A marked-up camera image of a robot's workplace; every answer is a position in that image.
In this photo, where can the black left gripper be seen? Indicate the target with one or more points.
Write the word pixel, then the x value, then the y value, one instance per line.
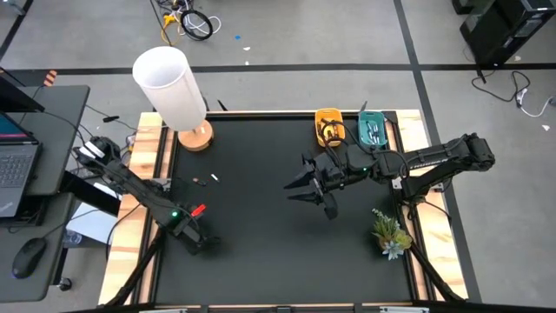
pixel 187 230

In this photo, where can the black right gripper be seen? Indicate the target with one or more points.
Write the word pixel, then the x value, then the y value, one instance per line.
pixel 343 167

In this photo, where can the slim copper-top black battery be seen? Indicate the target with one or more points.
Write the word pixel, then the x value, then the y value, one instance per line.
pixel 322 129

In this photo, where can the yellow plastic bin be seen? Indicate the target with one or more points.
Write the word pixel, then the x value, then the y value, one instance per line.
pixel 321 115

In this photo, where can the silver battery with red print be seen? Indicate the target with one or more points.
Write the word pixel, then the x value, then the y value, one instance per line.
pixel 368 129

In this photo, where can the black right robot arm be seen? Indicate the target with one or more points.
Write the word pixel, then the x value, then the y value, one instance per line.
pixel 434 158

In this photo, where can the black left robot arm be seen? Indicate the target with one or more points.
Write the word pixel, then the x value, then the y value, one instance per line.
pixel 130 182

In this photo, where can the wooden side board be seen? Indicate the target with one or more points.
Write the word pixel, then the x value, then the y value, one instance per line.
pixel 441 243
pixel 123 235

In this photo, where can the white box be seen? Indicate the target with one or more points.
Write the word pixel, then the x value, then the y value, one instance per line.
pixel 93 224

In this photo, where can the potted succulent plant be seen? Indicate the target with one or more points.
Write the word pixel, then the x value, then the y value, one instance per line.
pixel 388 237

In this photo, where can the teal plastic bin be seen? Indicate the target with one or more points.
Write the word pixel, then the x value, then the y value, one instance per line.
pixel 381 117

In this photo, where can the black caster wheel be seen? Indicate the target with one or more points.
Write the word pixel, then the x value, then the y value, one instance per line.
pixel 65 284

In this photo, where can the white shade table lamp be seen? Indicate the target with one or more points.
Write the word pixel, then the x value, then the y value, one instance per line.
pixel 167 82

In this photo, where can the black mouse with blue light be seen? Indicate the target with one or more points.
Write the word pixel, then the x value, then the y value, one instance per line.
pixel 27 257

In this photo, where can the black side desk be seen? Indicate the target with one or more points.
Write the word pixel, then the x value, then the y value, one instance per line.
pixel 56 121

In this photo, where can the black laptop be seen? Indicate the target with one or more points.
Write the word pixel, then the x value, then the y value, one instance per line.
pixel 17 165

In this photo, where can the orange black striped marker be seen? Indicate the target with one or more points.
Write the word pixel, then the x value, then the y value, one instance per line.
pixel 50 77

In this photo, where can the black desk monitor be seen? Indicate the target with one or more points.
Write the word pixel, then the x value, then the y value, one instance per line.
pixel 13 97

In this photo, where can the large black equipment case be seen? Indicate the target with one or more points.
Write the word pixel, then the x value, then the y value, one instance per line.
pixel 508 26

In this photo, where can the silver frame bracket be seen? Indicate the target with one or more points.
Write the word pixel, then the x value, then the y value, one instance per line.
pixel 163 310
pixel 404 309

